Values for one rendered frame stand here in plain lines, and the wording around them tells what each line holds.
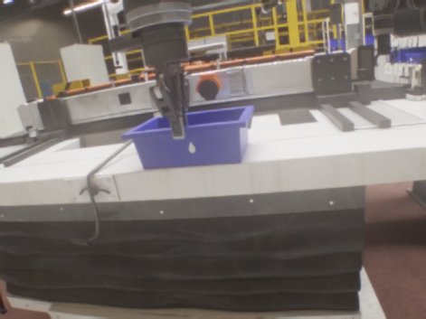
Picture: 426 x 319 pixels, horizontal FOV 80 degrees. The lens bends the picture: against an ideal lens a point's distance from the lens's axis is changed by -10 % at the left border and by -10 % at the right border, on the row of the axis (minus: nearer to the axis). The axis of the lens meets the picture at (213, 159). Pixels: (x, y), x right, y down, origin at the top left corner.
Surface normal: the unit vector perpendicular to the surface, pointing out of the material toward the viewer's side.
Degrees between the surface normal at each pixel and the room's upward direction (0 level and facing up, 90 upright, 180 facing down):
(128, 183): 90
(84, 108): 90
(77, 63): 90
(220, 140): 95
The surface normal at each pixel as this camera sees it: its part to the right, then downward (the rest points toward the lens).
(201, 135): -0.21, 0.44
